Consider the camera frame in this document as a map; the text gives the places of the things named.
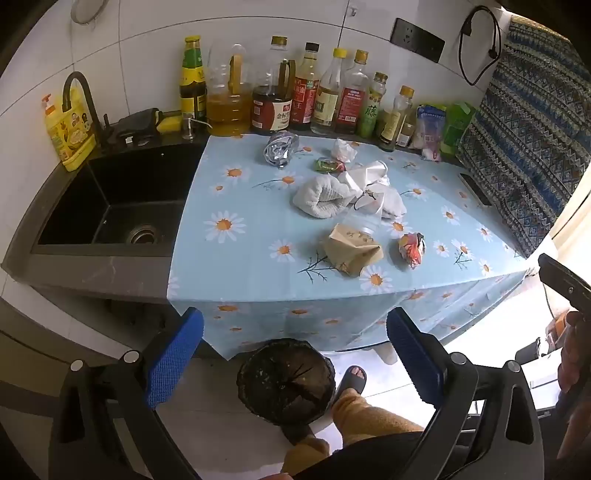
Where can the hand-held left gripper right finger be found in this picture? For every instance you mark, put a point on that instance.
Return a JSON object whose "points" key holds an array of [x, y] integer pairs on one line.
{"points": [[413, 350]]}

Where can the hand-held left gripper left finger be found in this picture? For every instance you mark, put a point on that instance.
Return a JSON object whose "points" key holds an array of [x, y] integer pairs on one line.
{"points": [[178, 355]]}

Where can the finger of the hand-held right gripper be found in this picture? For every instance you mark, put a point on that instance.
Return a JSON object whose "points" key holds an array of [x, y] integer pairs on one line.
{"points": [[565, 284]]}

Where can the orange wrapper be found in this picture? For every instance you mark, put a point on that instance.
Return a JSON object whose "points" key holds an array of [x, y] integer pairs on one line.
{"points": [[411, 249]]}

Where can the black trash bin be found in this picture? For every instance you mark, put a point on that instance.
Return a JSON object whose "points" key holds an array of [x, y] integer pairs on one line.
{"points": [[286, 383]]}

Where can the brown paper bag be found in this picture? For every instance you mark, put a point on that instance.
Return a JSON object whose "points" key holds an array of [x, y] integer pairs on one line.
{"points": [[351, 251]]}

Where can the clear plastic cup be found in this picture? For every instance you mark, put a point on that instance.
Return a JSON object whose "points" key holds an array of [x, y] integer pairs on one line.
{"points": [[364, 224]]}

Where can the white plastic bag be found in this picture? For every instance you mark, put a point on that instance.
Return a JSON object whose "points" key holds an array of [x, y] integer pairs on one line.
{"points": [[390, 203]]}

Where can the white paper cup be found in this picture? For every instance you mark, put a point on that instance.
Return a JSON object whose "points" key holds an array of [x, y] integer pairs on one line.
{"points": [[367, 173]]}

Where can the person's right hand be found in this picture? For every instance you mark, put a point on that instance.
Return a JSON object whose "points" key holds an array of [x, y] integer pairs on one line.
{"points": [[577, 332]]}

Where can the black slipper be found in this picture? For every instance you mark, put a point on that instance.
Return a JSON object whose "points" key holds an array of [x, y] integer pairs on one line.
{"points": [[348, 385]]}

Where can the person's leg yellow pants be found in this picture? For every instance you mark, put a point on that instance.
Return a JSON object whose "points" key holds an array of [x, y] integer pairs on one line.
{"points": [[360, 420]]}

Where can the blue daisy print tablecloth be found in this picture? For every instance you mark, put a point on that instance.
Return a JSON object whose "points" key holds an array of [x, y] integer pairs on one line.
{"points": [[258, 286]]}

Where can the metal sink drain strainer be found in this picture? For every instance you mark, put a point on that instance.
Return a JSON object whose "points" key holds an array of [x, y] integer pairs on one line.
{"points": [[143, 234]]}

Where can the black smartphone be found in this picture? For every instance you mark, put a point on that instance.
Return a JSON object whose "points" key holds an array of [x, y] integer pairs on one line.
{"points": [[475, 190]]}

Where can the blue patterned cloth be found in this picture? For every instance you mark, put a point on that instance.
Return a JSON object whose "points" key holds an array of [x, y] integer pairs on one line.
{"points": [[526, 138]]}

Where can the black kitchen sink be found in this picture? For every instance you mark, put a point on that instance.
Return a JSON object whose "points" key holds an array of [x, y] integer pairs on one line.
{"points": [[92, 207]]}

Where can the white towel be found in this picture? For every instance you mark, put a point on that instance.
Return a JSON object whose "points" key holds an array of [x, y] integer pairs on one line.
{"points": [[321, 198]]}

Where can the green bag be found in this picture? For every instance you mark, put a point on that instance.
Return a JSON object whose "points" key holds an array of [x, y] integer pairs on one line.
{"points": [[456, 129]]}

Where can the white and blue bag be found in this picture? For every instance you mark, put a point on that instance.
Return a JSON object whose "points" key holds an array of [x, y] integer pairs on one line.
{"points": [[430, 131]]}

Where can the red and green wrapper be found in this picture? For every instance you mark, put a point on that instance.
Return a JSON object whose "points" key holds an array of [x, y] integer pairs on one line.
{"points": [[328, 165]]}

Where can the crumpled white tissue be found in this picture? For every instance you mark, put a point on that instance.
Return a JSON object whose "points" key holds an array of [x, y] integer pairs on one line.
{"points": [[344, 150]]}

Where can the small seasoning jar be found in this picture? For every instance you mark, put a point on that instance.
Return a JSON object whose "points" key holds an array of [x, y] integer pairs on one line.
{"points": [[407, 134]]}

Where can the metal soap dispenser pump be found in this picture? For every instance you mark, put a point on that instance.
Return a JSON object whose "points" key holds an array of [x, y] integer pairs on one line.
{"points": [[187, 129]]}

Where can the small yellow cap bottle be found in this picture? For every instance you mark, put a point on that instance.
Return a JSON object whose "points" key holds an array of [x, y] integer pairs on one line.
{"points": [[392, 124]]}

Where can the crumpled silver foil wrapper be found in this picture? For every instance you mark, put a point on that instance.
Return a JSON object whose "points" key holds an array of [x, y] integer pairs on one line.
{"points": [[279, 150]]}

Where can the yellow sponge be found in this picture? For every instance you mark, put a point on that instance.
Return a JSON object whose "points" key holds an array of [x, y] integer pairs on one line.
{"points": [[170, 122]]}

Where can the yellow dish soap bottle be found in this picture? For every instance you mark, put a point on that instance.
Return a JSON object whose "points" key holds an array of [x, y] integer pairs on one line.
{"points": [[74, 138]]}

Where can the green label pepper oil bottle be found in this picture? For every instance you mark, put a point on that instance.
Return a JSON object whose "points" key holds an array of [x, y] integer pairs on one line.
{"points": [[371, 113]]}

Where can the large clear oil jug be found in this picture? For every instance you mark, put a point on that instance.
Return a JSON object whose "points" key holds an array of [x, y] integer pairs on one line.
{"points": [[228, 110]]}

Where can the red label yellow cap bottle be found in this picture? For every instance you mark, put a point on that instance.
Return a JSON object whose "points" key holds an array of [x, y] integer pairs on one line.
{"points": [[350, 101]]}

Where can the dark soy sauce jug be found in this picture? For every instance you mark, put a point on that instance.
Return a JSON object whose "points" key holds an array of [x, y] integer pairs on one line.
{"points": [[271, 110]]}

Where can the clear bottle yellow cap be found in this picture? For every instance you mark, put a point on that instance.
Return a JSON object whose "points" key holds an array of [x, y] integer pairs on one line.
{"points": [[327, 101]]}

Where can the black curved faucet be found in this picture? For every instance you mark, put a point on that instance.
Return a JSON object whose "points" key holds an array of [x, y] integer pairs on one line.
{"points": [[90, 99]]}

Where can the green label sauce bottle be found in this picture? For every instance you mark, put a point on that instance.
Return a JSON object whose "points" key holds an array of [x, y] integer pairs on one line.
{"points": [[193, 78]]}

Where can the red label black cap bottle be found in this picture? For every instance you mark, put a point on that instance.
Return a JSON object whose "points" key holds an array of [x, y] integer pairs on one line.
{"points": [[304, 92]]}

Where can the black wall socket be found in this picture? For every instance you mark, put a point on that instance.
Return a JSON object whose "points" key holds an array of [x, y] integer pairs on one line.
{"points": [[418, 39]]}

